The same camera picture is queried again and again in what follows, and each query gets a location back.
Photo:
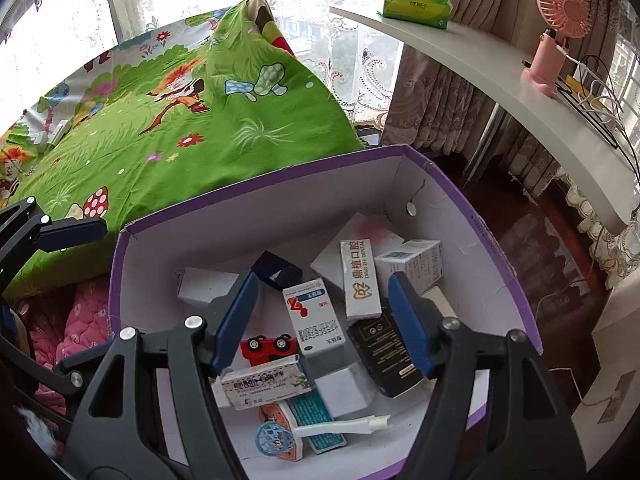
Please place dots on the white medicine box red mark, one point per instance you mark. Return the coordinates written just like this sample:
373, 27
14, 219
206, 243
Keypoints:
312, 317

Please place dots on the pink patterned curtain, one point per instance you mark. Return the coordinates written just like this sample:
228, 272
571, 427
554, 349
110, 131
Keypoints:
450, 90

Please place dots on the white furniture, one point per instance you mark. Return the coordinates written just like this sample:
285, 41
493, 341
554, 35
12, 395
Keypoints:
615, 360

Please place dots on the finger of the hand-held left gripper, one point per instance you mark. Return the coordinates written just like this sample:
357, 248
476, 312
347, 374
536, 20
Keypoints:
82, 356
75, 232

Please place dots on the white lace curtain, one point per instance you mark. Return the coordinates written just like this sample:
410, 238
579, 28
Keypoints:
350, 75

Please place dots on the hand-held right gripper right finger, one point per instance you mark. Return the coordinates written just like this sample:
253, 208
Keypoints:
410, 330

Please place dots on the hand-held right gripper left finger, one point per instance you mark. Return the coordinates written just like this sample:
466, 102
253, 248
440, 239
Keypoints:
235, 320

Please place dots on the white toothbrush blue head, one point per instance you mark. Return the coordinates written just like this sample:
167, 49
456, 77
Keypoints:
330, 427

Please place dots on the cream lace trimmed cloth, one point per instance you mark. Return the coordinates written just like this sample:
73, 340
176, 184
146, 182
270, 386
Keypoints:
605, 240

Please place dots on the green cartoon printed bedsheet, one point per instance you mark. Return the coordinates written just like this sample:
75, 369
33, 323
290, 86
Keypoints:
175, 160

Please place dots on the white green striped medicine box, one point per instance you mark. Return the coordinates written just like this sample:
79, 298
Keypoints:
265, 382

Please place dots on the small white cube box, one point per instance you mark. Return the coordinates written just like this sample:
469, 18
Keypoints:
345, 390

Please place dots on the white curved shelf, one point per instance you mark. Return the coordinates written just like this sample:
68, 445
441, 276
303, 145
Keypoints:
525, 110

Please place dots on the metal shelf leg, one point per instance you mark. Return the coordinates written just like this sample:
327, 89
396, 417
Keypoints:
482, 145

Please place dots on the red toy car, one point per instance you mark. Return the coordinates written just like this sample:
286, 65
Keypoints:
267, 347

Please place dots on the translucent pink box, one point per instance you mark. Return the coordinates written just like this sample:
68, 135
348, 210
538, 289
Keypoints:
360, 230

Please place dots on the purple storage box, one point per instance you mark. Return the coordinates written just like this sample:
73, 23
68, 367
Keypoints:
450, 220

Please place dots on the white box printed label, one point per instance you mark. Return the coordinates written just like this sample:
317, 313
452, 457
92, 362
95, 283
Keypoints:
410, 265

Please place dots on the black box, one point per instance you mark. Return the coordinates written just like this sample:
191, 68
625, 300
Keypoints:
385, 355

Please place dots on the small teal box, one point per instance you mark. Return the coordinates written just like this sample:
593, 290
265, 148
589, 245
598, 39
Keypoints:
317, 420

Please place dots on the green tissue packet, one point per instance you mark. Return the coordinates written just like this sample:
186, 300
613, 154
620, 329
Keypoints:
417, 2

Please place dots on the orange white box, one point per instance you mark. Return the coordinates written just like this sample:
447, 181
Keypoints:
277, 412

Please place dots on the white cardboard box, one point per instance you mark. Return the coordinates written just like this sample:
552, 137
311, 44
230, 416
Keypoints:
205, 287

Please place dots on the small navy box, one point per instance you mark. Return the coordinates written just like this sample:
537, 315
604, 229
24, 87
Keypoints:
275, 267

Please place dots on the pink floral quilt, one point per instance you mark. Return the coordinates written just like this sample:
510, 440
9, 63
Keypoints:
75, 310

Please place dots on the long peach dental box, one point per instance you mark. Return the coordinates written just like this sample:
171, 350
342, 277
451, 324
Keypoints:
361, 280

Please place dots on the pink handheld fan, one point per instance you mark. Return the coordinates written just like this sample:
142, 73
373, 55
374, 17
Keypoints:
547, 60

